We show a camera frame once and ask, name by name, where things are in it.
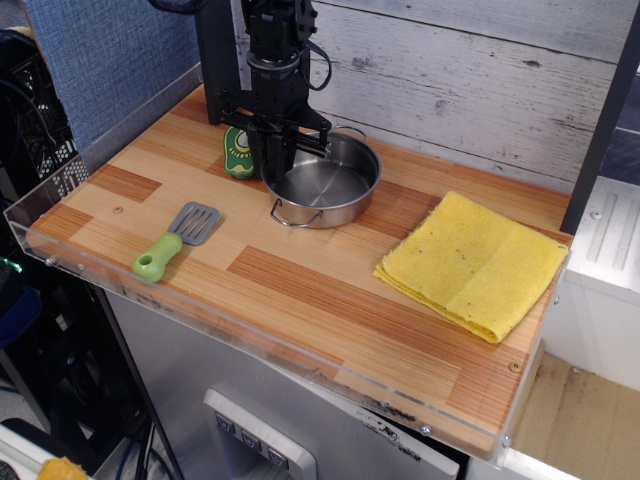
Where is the green handled grey spatula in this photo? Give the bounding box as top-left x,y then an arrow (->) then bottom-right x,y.
132,201 -> 220,283

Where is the white toy sink counter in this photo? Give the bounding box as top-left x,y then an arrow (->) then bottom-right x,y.
541,177 -> 639,390

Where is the dark vertical post left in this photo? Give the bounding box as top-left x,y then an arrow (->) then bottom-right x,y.
195,0 -> 244,125

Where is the silver toy fridge cabinet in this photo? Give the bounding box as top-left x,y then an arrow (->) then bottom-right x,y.
104,289 -> 468,479

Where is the clear acrylic table guard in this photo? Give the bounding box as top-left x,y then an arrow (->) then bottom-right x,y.
6,88 -> 571,464

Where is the dark vertical post right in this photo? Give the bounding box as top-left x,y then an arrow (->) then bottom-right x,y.
560,6 -> 639,235

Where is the stainless steel pot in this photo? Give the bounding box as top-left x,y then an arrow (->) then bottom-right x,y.
261,126 -> 382,229

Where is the yellow folded cloth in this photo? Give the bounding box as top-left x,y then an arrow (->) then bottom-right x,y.
373,191 -> 569,343

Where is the dark vertical post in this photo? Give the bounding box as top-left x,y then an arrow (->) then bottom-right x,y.
195,0 -> 244,125
560,6 -> 639,235

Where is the black plastic crate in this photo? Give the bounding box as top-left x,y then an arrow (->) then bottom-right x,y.
1,52 -> 77,181

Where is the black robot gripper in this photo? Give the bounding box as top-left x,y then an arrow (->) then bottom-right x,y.
219,67 -> 331,181

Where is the green toy avocado half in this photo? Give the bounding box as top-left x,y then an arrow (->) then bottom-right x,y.
223,127 -> 254,179

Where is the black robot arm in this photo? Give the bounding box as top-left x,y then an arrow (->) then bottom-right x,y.
220,1 -> 332,181

